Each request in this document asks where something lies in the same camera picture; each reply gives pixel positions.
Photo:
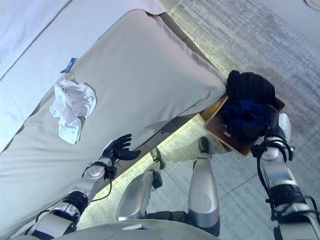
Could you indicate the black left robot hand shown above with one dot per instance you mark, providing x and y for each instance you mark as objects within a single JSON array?
[{"x": 117, "y": 150}]

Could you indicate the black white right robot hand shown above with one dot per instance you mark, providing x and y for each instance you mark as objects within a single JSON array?
[{"x": 281, "y": 127}]

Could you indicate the dark blue garment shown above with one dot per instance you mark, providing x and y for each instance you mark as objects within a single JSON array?
[{"x": 245, "y": 117}]

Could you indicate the black garment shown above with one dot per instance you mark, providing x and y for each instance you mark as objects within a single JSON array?
[{"x": 247, "y": 85}]

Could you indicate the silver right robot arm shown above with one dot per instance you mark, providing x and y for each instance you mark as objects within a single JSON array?
[{"x": 277, "y": 172}]

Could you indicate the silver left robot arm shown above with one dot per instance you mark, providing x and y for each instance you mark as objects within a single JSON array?
[{"x": 87, "y": 182}]

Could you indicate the tan wicker basket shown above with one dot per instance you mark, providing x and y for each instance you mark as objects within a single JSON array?
[{"x": 217, "y": 127}]

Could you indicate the bed with beige cover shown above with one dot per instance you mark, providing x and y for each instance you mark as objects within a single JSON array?
[{"x": 137, "y": 75}]

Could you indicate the silver left robot leg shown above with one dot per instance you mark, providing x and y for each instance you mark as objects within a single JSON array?
[{"x": 135, "y": 195}]

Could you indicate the silver robot leg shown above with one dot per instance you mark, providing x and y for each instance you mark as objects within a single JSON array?
[
  {"x": 135, "y": 195},
  {"x": 202, "y": 190}
]

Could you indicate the white garment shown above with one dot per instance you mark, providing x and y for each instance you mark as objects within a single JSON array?
[{"x": 72, "y": 107}]

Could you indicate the grey robot torso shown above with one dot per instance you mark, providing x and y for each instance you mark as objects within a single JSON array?
[{"x": 112, "y": 232}]

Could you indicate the silver right robot leg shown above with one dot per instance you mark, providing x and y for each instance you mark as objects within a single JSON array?
[{"x": 202, "y": 190}]

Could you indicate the blue tape strip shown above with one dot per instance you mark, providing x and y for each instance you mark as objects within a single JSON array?
[{"x": 70, "y": 63}]

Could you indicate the grey striped area rug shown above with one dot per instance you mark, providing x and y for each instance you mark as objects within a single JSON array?
[{"x": 250, "y": 30}]

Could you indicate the white duvet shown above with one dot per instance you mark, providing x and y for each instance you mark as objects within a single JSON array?
[{"x": 37, "y": 62}]

